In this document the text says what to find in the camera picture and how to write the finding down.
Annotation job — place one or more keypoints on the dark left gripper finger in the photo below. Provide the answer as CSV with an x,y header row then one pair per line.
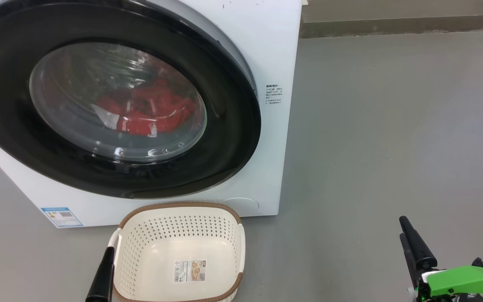
x,y
103,281

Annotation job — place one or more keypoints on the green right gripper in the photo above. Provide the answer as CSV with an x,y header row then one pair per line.
x,y
463,281

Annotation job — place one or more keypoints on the black round glass washer door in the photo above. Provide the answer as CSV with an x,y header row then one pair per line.
x,y
224,138

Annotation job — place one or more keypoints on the plain red garment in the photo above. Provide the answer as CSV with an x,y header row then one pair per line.
x,y
168,105

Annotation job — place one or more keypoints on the cream perforated laundry basket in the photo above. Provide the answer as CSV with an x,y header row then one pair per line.
x,y
153,251

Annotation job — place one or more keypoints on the white product label sticker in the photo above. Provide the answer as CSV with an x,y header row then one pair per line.
x,y
190,271

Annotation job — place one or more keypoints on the white front-load washing machine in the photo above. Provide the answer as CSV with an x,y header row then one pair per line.
x,y
266,50

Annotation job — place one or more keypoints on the blue energy label sticker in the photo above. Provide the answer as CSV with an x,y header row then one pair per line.
x,y
62,217

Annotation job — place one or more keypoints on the round white filter cover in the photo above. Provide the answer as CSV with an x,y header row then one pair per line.
x,y
243,204

